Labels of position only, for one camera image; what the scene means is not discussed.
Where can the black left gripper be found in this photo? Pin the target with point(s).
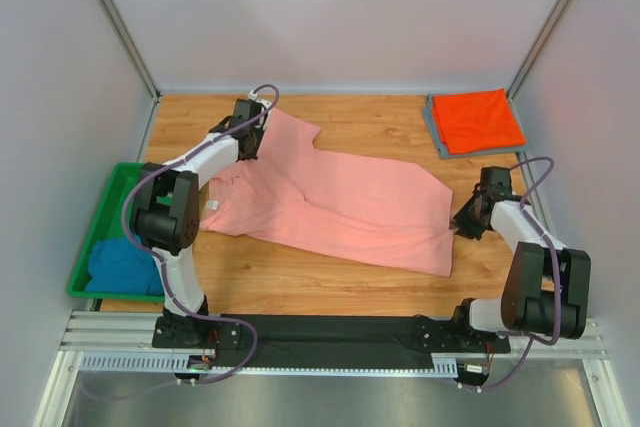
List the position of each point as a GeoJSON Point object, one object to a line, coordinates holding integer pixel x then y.
{"type": "Point", "coordinates": [251, 142]}

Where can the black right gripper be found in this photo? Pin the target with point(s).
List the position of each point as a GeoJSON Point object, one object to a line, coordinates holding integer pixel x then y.
{"type": "Point", "coordinates": [473, 213]}

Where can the pink t-shirt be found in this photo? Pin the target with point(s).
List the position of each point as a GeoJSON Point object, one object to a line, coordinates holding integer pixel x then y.
{"type": "Point", "coordinates": [371, 210]}

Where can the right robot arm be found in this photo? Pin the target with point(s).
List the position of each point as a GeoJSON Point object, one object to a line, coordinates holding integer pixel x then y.
{"type": "Point", "coordinates": [546, 292]}

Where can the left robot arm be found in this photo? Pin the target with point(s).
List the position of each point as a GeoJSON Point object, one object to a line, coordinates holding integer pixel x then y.
{"type": "Point", "coordinates": [183, 295]}

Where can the folded orange t-shirt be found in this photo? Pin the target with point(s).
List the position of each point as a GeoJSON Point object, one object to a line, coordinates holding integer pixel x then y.
{"type": "Point", "coordinates": [476, 121]}

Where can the folded grey t-shirt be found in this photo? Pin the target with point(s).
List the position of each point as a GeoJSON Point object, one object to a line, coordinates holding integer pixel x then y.
{"type": "Point", "coordinates": [442, 149]}

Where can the green plastic tray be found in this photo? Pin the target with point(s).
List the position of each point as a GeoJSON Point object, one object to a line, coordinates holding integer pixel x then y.
{"type": "Point", "coordinates": [110, 207]}

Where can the blue t-shirt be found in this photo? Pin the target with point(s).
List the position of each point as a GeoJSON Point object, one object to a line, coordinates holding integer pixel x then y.
{"type": "Point", "coordinates": [116, 266]}

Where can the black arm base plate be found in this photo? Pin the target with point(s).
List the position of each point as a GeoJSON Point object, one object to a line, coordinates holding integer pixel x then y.
{"type": "Point", "coordinates": [436, 336]}

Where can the white slotted cable duct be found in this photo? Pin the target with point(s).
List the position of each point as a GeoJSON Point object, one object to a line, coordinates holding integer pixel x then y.
{"type": "Point", "coordinates": [185, 364]}

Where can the aluminium frame rail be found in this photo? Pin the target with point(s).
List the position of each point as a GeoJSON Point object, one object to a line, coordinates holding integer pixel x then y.
{"type": "Point", "coordinates": [93, 331]}

